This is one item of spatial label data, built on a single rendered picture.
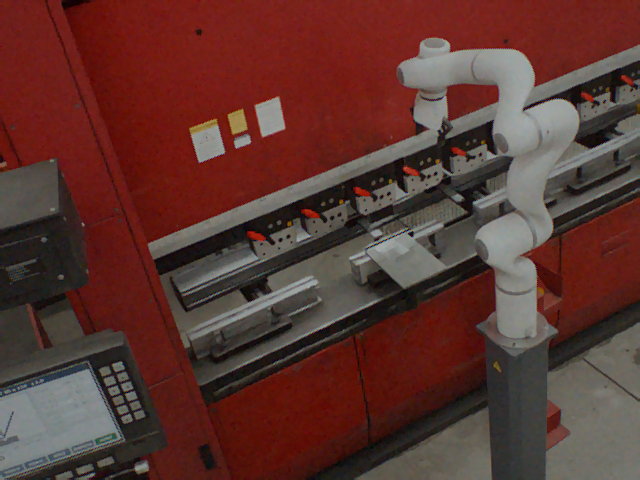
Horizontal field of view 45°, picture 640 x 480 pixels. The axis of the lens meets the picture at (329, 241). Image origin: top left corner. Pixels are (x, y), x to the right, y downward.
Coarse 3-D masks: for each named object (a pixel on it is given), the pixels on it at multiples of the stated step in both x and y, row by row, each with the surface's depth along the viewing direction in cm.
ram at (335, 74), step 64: (128, 0) 200; (192, 0) 208; (256, 0) 217; (320, 0) 226; (384, 0) 236; (448, 0) 247; (512, 0) 259; (576, 0) 272; (128, 64) 208; (192, 64) 216; (256, 64) 226; (320, 64) 236; (384, 64) 247; (576, 64) 287; (128, 128) 216; (256, 128) 236; (320, 128) 247; (384, 128) 259; (192, 192) 235; (256, 192) 246
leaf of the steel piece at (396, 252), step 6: (390, 246) 284; (396, 246) 283; (402, 246) 283; (384, 252) 281; (390, 252) 281; (396, 252) 280; (402, 252) 280; (408, 252) 276; (414, 252) 278; (390, 258) 278; (396, 258) 277; (402, 258) 276
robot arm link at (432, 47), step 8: (424, 40) 220; (432, 40) 219; (440, 40) 219; (424, 48) 216; (432, 48) 216; (440, 48) 216; (448, 48) 217; (424, 56) 218; (432, 56) 216; (432, 88) 223; (440, 88) 223
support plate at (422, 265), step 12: (396, 240) 287; (408, 240) 286; (372, 252) 283; (420, 252) 278; (384, 264) 276; (396, 264) 275; (408, 264) 274; (420, 264) 273; (432, 264) 272; (396, 276) 269; (408, 276) 268; (420, 276) 267
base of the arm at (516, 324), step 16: (496, 288) 229; (496, 304) 234; (512, 304) 227; (528, 304) 227; (496, 320) 242; (512, 320) 230; (528, 320) 231; (544, 320) 239; (496, 336) 237; (512, 336) 234; (528, 336) 234; (544, 336) 234
